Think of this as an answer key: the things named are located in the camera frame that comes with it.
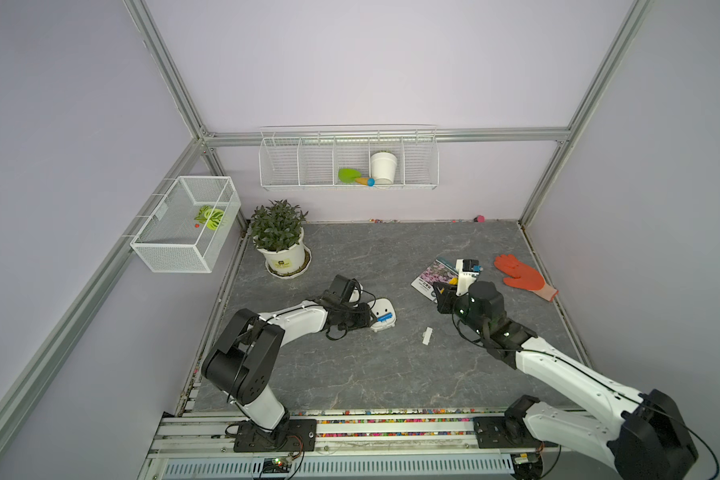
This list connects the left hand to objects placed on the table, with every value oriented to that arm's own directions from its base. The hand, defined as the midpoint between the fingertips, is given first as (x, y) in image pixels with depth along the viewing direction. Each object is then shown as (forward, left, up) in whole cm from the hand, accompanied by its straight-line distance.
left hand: (372, 322), depth 89 cm
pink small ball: (+46, -49, -5) cm, 67 cm away
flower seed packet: (+19, -25, -3) cm, 32 cm away
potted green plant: (+26, +28, +15) cm, 41 cm away
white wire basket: (+21, +50, +23) cm, 59 cm away
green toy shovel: (+42, +5, +22) cm, 48 cm away
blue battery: (+2, -5, -1) cm, 5 cm away
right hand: (+3, -17, +15) cm, 23 cm away
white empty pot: (+38, -7, +28) cm, 48 cm away
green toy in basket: (+22, +43, +25) cm, 54 cm away
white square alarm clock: (+3, -4, 0) cm, 5 cm away
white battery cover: (-4, -17, -4) cm, 17 cm away
